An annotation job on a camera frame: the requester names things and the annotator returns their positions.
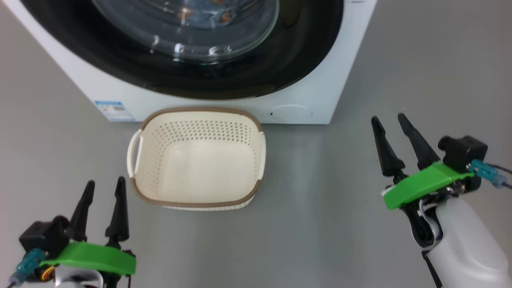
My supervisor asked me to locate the cream perforated laundry basket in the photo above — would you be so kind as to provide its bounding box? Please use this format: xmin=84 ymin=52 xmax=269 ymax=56
xmin=127 ymin=106 xmax=267 ymax=212

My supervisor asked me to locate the blue energy label sticker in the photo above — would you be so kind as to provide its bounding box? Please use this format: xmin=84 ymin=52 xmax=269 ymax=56
xmin=94 ymin=100 xmax=137 ymax=122

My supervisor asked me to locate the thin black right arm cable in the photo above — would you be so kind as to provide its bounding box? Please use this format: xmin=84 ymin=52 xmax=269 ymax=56
xmin=490 ymin=163 xmax=512 ymax=189

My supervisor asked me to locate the round white filter cover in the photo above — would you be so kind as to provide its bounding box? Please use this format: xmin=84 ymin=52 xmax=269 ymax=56
xmin=268 ymin=104 xmax=314 ymax=123

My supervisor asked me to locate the teal right camera connector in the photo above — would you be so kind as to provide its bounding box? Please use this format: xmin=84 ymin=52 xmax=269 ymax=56
xmin=470 ymin=159 xmax=509 ymax=189

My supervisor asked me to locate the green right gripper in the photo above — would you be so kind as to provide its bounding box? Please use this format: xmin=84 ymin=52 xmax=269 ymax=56
xmin=371 ymin=113 xmax=481 ymax=249

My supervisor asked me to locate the white front-load washing machine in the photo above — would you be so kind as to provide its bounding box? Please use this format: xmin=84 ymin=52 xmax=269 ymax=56
xmin=3 ymin=0 xmax=378 ymax=125

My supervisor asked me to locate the teal left camera connector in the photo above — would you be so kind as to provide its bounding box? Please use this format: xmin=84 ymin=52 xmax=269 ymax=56
xmin=9 ymin=248 xmax=46 ymax=285

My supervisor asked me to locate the teal camera connector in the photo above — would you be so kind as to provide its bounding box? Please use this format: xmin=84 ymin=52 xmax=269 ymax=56
xmin=470 ymin=159 xmax=509 ymax=189
xmin=9 ymin=248 xmax=46 ymax=285

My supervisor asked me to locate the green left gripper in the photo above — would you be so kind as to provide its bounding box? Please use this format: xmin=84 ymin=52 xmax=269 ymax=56
xmin=38 ymin=176 xmax=137 ymax=288

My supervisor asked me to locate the glass washing machine door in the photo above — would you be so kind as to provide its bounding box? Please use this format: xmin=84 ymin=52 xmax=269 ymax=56
xmin=20 ymin=0 xmax=345 ymax=101

